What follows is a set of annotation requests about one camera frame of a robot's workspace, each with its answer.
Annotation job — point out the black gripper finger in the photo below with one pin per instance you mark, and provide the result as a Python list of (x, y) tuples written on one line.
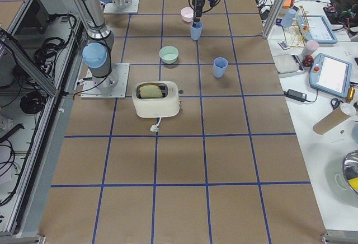
[(200, 7), (195, 7)]

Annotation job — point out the blue cup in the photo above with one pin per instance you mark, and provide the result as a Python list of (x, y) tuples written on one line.
[(288, 18), (195, 30), (220, 65)]

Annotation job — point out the pink bowl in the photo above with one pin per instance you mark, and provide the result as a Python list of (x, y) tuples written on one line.
[(187, 14)]

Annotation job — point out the mint green bowl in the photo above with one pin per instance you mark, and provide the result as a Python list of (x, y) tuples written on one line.
[(168, 54)]

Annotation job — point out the bread slice in toaster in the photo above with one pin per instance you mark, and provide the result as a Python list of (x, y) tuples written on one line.
[(150, 91)]

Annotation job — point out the orange sticky notes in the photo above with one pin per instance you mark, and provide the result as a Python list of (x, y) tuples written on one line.
[(288, 4)]

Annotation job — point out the cream white toaster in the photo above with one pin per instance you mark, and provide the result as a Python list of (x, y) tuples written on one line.
[(166, 106)]

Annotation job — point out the blue cup on rack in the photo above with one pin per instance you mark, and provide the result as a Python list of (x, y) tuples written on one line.
[(288, 18)]

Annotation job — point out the small remote control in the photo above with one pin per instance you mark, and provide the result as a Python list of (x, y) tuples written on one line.
[(284, 45)]

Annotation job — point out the kitchen scale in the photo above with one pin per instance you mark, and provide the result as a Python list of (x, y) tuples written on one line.
[(288, 65)]

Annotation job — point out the far teach pendant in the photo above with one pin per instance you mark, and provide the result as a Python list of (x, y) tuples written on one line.
[(316, 27)]

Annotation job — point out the teach pendant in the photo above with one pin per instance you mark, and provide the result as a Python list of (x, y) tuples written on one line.
[(331, 75), (316, 27)]

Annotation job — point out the pink cup on desk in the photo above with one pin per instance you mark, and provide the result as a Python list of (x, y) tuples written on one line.
[(310, 47)]

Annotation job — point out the red apple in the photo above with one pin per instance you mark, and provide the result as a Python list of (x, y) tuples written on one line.
[(308, 61)]

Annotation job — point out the black power adapter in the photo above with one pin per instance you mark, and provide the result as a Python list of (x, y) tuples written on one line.
[(295, 95)]

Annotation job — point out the near teach pendant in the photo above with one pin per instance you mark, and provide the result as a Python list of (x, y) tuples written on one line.
[(331, 75)]

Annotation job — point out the black scissors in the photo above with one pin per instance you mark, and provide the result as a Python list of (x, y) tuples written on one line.
[(335, 103)]

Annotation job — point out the cardboard tube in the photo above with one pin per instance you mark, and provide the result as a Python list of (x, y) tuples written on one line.
[(337, 116)]

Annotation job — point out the metal mixing bowl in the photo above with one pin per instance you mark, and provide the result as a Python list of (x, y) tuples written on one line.
[(346, 179)]

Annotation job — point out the aluminium frame post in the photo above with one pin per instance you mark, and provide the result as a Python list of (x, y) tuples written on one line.
[(271, 20)]

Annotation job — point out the gold wire rack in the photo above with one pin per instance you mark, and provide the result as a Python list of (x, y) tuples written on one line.
[(296, 33)]

